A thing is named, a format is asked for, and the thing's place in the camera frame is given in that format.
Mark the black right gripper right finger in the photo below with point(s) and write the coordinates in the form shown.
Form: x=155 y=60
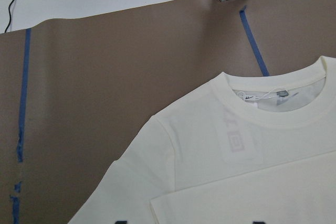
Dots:
x=258 y=222

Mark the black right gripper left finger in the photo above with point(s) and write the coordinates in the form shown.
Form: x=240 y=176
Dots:
x=121 y=222

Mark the cream long-sleeve cat shirt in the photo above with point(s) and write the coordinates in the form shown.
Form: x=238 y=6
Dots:
x=234 y=150

